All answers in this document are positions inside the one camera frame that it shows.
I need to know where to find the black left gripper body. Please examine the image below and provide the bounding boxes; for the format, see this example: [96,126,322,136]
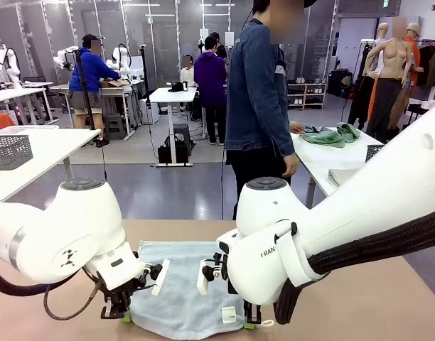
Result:
[96,273,142,301]

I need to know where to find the light blue terry towel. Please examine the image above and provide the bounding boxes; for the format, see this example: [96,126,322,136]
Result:
[127,240,275,337]

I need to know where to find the beige towel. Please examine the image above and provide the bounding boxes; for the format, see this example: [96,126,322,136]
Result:
[328,167,364,188]

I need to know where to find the green terry towel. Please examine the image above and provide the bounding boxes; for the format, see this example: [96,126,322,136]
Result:
[303,128,346,148]
[336,121,363,144]

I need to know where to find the grey plastic lattice basket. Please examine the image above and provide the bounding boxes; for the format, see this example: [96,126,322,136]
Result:
[365,144,385,163]
[0,134,33,171]

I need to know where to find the person's right forearm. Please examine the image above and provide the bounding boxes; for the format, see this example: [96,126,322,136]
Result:
[270,117,297,159]

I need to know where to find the person's right hand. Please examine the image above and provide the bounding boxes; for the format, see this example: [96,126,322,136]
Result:
[281,154,299,178]

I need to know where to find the black braided right arm sleeve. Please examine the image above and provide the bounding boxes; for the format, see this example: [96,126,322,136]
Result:
[274,209,435,326]

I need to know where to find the black bag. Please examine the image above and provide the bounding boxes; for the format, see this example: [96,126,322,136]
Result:
[157,136,189,165]

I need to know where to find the grey step stool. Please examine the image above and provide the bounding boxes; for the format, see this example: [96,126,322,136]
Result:
[104,113,127,141]

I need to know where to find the white work table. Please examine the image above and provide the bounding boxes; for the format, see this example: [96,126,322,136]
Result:
[0,87,59,126]
[90,83,136,140]

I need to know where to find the white standing desk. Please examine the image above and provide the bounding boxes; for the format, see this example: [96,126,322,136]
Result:
[149,87,198,168]

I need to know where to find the black tripod pole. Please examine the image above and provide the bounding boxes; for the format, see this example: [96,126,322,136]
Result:
[73,48,110,147]

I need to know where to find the person in denim jacket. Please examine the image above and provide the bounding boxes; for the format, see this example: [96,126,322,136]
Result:
[224,0,306,221]

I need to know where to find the black stand pole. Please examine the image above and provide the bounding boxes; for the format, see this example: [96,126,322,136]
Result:
[139,44,153,125]

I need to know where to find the person in blue hoodie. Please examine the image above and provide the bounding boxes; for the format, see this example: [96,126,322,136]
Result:
[68,33,122,138]

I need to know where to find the seated person in white top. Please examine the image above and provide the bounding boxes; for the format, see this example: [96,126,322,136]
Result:
[180,53,197,86]

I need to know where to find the wooden shoe shelf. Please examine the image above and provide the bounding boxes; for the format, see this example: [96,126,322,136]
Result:
[287,82,328,110]

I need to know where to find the person in purple hoodie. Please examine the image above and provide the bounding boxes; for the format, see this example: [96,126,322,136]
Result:
[193,35,228,146]

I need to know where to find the black luggage pile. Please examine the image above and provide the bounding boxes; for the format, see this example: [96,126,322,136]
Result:
[327,69,353,99]

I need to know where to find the black utility cart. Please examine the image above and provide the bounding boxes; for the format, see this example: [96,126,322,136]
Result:
[404,102,435,124]

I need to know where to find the person in black jacket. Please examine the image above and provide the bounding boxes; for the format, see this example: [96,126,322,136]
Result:
[209,31,228,60]

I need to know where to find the nude mannequin with grey trousers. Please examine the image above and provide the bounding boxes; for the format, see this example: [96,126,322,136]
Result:
[365,17,417,141]

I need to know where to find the dark garments on clothes rack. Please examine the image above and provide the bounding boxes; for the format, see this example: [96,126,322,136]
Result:
[415,44,435,88]

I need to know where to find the white mannequin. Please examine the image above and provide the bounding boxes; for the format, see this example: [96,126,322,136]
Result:
[375,22,391,77]

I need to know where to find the mannequin with beige hat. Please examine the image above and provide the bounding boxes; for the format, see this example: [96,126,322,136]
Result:
[402,22,424,107]

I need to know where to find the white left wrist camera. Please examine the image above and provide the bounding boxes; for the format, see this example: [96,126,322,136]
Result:
[151,259,171,296]

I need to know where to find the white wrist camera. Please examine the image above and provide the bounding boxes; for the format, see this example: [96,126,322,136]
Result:
[151,259,171,296]
[196,258,213,295]

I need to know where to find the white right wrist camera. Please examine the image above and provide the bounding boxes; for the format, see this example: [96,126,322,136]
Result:
[196,258,213,295]

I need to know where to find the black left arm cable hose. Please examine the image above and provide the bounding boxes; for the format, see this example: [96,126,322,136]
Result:
[0,254,97,323]

